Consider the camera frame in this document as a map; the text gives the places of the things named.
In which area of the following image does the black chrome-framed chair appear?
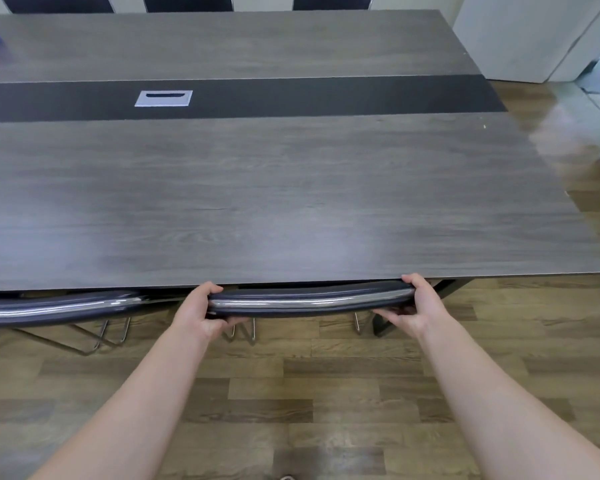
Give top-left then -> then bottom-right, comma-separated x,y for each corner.
0,290 -> 146,356
205,280 -> 418,345

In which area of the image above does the grey wooden conference table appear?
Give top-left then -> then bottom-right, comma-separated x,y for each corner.
0,10 -> 600,337

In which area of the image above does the person's right forearm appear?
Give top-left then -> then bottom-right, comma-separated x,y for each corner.
417,315 -> 600,480

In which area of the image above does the white cabinet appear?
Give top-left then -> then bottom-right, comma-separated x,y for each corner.
451,0 -> 600,84

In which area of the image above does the person's left forearm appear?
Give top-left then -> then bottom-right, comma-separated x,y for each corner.
27,319 -> 213,480

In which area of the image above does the person's right hand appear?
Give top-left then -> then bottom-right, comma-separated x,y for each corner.
371,273 -> 453,339

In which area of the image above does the silver cable port cover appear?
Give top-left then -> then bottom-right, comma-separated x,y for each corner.
134,90 -> 194,108

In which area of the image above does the person's left hand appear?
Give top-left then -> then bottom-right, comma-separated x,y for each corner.
171,281 -> 249,341

